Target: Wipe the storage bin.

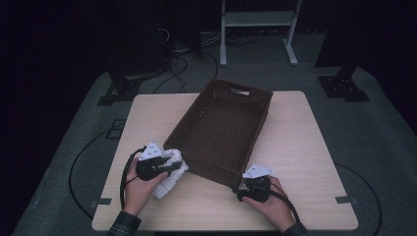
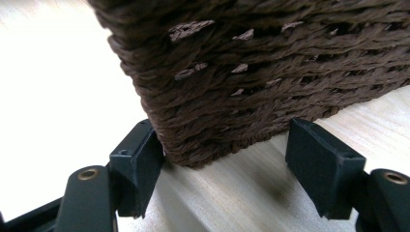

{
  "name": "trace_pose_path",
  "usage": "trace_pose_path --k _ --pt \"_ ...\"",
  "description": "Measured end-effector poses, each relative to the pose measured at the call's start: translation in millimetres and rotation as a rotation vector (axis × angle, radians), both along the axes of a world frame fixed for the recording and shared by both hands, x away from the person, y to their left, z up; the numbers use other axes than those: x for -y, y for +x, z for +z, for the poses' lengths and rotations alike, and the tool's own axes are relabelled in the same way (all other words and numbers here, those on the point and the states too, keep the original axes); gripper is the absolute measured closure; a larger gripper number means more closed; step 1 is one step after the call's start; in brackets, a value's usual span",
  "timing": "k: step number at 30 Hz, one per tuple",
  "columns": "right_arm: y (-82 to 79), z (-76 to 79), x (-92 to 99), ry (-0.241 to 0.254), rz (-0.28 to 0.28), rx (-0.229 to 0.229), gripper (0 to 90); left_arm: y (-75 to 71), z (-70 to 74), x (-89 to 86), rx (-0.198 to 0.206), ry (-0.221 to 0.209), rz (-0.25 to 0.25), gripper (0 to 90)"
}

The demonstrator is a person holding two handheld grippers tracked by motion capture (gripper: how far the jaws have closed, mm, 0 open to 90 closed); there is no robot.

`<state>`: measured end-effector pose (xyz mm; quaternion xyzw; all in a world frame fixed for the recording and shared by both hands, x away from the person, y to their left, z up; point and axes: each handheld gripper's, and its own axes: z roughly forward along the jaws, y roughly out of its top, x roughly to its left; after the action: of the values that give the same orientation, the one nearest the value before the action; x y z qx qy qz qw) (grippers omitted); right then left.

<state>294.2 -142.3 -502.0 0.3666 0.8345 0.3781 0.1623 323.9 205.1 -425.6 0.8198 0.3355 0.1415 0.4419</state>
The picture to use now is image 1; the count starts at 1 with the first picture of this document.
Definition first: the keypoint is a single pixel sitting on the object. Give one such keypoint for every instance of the dark equipment cabinet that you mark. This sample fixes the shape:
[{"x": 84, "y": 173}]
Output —
[{"x": 137, "y": 36}]

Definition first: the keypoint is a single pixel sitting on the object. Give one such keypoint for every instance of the white knitted cloth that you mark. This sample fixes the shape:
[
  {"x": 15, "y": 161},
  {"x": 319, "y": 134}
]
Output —
[{"x": 170, "y": 185}]

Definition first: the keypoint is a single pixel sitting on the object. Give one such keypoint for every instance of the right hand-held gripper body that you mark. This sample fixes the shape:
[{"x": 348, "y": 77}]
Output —
[{"x": 257, "y": 190}]

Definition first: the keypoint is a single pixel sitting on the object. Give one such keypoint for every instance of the white metal stand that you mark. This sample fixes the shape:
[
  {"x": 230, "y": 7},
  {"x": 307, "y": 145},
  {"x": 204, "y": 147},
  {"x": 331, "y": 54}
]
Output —
[{"x": 257, "y": 18}]

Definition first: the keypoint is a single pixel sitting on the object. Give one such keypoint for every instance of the black stand base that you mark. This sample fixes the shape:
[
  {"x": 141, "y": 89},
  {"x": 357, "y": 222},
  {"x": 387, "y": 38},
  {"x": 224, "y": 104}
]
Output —
[
  {"x": 341, "y": 87},
  {"x": 121, "y": 90}
]

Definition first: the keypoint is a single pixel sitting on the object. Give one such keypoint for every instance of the person's right hand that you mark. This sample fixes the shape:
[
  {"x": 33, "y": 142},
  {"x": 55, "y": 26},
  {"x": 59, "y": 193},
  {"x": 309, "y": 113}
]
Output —
[{"x": 277, "y": 209}]

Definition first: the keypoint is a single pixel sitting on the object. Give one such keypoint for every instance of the person's left hand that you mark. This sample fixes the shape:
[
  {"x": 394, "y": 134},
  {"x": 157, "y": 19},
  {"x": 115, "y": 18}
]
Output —
[{"x": 139, "y": 193}]

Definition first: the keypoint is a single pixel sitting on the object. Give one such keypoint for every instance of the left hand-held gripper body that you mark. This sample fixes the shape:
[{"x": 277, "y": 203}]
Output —
[{"x": 149, "y": 168}]

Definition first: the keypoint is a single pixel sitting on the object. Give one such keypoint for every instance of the grey tape strip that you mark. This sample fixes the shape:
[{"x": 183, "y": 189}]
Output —
[
  {"x": 103, "y": 201},
  {"x": 344, "y": 199}
]

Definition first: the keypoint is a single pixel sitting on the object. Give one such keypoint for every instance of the brown woven basket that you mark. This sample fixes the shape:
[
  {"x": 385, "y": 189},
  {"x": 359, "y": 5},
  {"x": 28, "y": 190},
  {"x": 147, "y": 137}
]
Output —
[{"x": 219, "y": 131}]

